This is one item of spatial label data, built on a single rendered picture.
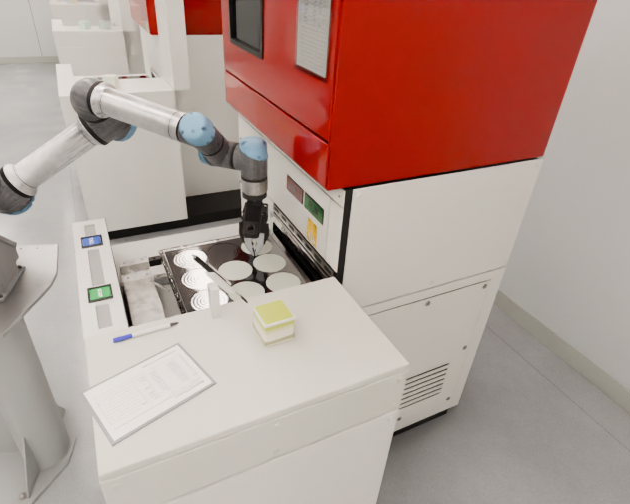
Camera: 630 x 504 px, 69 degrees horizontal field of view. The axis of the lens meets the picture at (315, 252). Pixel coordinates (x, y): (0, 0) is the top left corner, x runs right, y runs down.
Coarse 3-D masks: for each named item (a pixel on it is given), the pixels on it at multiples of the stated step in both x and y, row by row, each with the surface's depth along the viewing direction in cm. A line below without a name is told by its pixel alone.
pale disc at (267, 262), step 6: (258, 258) 140; (264, 258) 140; (270, 258) 141; (276, 258) 141; (282, 258) 141; (258, 264) 138; (264, 264) 138; (270, 264) 138; (276, 264) 138; (282, 264) 138; (264, 270) 135; (270, 270) 135; (276, 270) 135
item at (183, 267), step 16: (224, 240) 148; (240, 240) 148; (272, 240) 150; (176, 256) 139; (208, 256) 139; (224, 256) 140; (240, 256) 140; (256, 256) 141; (176, 272) 132; (192, 272) 132; (256, 272) 134; (272, 272) 134; (288, 272) 135; (192, 288) 126; (192, 304) 120; (208, 304) 121
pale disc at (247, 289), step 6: (240, 282) 129; (246, 282) 130; (252, 282) 130; (234, 288) 127; (240, 288) 127; (246, 288) 127; (252, 288) 127; (258, 288) 128; (234, 294) 125; (240, 294) 125; (246, 294) 125; (252, 294) 125; (258, 294) 125; (234, 300) 122
